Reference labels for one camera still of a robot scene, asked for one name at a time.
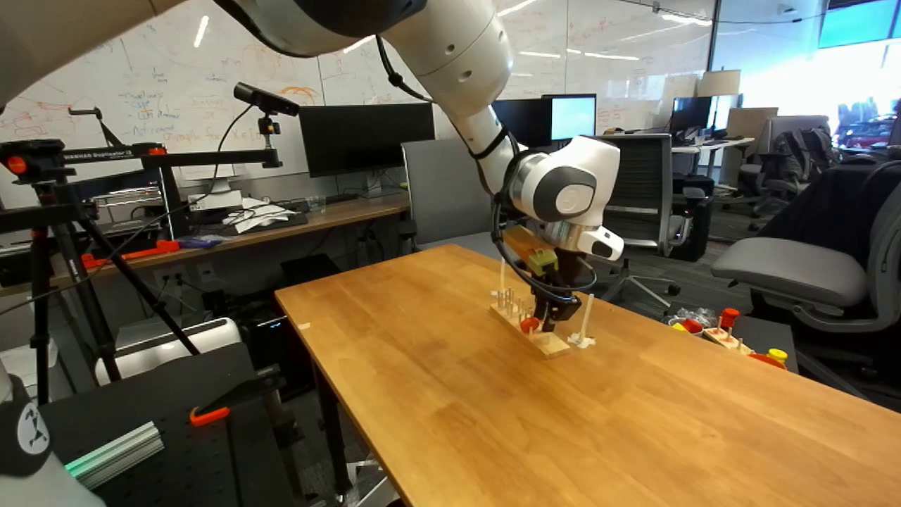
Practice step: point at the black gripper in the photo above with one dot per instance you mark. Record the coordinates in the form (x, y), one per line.
(565, 285)

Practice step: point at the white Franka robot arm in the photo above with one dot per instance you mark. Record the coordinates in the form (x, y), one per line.
(461, 46)

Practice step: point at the wooden peg board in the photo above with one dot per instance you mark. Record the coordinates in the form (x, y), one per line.
(553, 345)

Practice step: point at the clear plastic rod stand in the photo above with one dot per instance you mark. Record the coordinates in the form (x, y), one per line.
(503, 295)
(582, 342)

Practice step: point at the clear plastic bag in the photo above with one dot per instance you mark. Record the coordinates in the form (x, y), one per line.
(689, 312)

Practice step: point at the small red toy piece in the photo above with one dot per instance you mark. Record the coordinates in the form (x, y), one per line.
(691, 324)

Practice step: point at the grey high-back office chair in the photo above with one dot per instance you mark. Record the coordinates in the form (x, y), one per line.
(438, 198)

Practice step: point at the black mesh office chair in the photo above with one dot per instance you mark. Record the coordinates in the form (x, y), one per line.
(649, 178)

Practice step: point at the wooden toy base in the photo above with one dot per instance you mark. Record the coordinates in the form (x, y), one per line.
(728, 338)

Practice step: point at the red toy peg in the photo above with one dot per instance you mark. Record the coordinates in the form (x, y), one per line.
(729, 316)

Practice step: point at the lit computer monitor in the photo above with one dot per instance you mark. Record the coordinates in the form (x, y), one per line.
(573, 115)

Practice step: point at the long wooden office desk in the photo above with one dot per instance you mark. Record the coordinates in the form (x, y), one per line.
(348, 215)

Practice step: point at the yellow toy peg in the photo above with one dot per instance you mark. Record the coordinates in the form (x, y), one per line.
(779, 354)

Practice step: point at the grey padded swivel chair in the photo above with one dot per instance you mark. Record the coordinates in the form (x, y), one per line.
(790, 269)

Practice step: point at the black table leg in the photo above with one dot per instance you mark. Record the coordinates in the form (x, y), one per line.
(331, 431)

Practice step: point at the wide black monitor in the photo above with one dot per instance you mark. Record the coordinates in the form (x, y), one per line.
(366, 138)

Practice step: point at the beige lamp shade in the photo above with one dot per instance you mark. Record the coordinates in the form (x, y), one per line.
(720, 81)

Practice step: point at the background grey office chair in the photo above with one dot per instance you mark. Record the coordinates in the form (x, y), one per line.
(791, 156)

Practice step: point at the black draped cloth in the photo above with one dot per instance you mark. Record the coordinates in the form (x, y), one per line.
(825, 212)

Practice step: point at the white paper pile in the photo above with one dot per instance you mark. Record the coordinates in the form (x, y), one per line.
(247, 215)

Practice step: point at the white curved panel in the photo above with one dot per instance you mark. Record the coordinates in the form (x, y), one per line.
(171, 346)

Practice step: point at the red bar clamp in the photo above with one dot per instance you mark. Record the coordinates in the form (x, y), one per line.
(130, 255)

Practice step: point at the silver tube with green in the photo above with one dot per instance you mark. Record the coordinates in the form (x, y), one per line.
(114, 450)

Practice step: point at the black cap with logo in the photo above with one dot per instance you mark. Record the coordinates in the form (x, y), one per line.
(17, 436)

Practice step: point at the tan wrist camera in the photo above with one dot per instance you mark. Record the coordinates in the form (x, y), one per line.
(530, 252)

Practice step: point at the black stereo camera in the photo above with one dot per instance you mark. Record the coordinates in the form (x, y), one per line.
(266, 97)

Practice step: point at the black camera tripod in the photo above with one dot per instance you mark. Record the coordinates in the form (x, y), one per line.
(44, 225)

